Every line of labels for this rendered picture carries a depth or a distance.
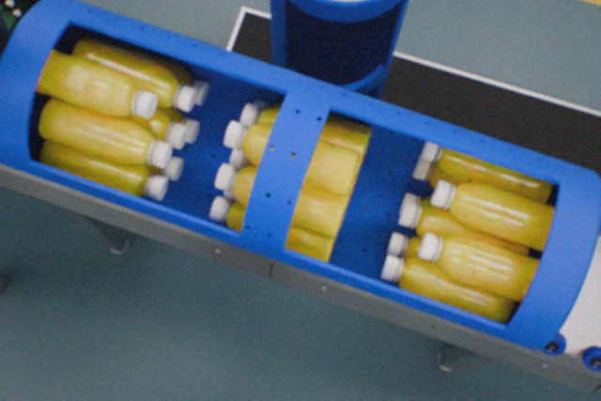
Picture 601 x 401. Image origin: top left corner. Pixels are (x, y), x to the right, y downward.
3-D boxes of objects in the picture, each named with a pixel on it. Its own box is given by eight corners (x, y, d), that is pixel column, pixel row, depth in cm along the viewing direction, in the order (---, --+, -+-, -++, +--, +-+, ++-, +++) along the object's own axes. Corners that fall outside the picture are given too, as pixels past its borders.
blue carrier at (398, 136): (515, 362, 132) (577, 336, 106) (21, 188, 139) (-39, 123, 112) (554, 204, 142) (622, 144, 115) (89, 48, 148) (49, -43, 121)
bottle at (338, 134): (373, 131, 123) (257, 92, 125) (357, 175, 123) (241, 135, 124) (371, 137, 130) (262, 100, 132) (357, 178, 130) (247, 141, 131)
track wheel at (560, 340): (571, 343, 131) (571, 334, 132) (544, 333, 131) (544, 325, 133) (560, 361, 133) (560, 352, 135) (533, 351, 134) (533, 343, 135)
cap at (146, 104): (135, 120, 123) (146, 124, 122) (137, 99, 120) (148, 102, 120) (146, 107, 126) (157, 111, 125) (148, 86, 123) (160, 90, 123)
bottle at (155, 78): (76, 32, 126) (186, 74, 125) (92, 37, 133) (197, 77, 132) (61, 75, 127) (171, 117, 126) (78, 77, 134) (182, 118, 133)
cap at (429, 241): (428, 254, 124) (417, 250, 125) (438, 232, 123) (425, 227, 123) (428, 264, 121) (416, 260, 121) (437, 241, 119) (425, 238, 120)
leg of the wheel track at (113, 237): (125, 256, 233) (68, 203, 172) (106, 250, 233) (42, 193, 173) (132, 238, 234) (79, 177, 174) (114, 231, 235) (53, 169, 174)
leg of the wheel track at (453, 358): (454, 374, 225) (516, 360, 165) (434, 366, 226) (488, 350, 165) (460, 353, 227) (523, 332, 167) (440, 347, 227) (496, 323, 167)
